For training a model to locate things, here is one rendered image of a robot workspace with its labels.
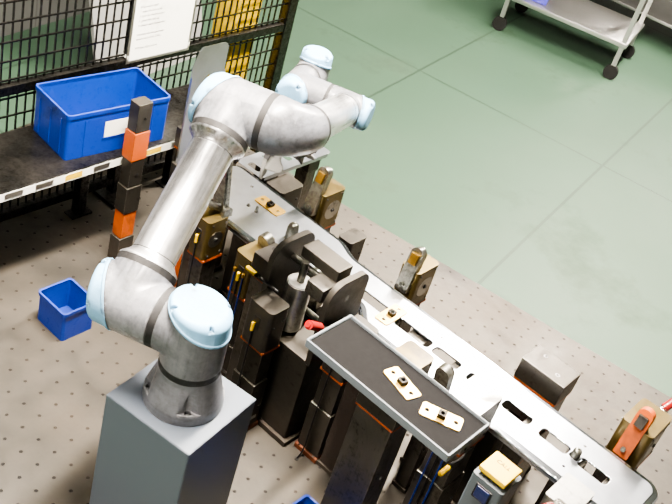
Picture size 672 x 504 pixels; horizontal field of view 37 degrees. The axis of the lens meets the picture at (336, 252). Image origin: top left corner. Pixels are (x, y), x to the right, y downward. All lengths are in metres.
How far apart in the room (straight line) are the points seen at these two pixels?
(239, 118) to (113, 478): 0.73
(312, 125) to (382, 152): 3.15
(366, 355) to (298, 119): 0.49
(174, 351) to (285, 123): 0.47
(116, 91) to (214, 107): 0.92
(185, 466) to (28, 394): 0.69
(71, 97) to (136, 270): 1.01
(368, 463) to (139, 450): 0.47
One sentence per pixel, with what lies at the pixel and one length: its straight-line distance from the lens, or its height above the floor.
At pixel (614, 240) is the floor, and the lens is 5.09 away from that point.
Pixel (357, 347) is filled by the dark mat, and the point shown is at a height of 1.16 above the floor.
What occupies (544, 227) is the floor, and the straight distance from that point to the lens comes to 4.94.
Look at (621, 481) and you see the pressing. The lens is 2.27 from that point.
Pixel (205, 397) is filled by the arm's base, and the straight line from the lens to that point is 1.85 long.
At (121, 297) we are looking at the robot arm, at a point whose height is 1.30.
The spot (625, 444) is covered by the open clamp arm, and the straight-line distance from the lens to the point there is 2.34.
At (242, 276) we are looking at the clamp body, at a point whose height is 1.02.
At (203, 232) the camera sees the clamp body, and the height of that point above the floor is 1.02.
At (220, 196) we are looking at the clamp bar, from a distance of 2.44.
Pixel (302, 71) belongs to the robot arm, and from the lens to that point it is 2.32.
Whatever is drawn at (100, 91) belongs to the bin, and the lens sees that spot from 2.77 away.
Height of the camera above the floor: 2.47
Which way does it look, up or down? 35 degrees down
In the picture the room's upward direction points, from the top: 17 degrees clockwise
